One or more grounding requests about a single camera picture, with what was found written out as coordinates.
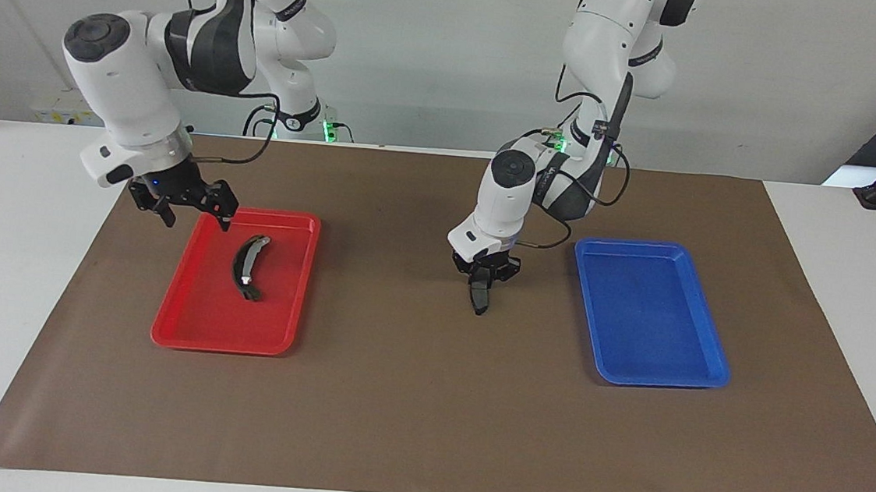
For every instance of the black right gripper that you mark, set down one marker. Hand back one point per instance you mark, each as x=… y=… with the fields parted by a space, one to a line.
x=188 y=189

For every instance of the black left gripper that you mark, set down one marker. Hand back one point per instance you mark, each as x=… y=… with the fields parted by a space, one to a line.
x=499 y=265

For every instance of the dark brake pad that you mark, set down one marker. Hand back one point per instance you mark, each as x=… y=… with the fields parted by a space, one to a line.
x=480 y=306

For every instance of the curved brake shoe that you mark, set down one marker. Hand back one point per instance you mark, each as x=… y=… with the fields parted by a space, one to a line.
x=242 y=266

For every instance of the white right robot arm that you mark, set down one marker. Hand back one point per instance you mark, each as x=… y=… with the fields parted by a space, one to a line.
x=126 y=88

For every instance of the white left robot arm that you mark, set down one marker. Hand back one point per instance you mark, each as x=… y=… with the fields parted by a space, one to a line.
x=619 y=33

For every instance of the red plastic tray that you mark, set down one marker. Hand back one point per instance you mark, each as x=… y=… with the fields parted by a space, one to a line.
x=206 y=314

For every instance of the brown table mat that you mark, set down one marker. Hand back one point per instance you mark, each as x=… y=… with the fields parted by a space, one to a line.
x=424 y=417

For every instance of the blue plastic tray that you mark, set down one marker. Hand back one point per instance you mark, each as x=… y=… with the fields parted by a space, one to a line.
x=651 y=325

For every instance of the white wall socket box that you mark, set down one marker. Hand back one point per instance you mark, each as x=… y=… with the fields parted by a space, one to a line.
x=66 y=109

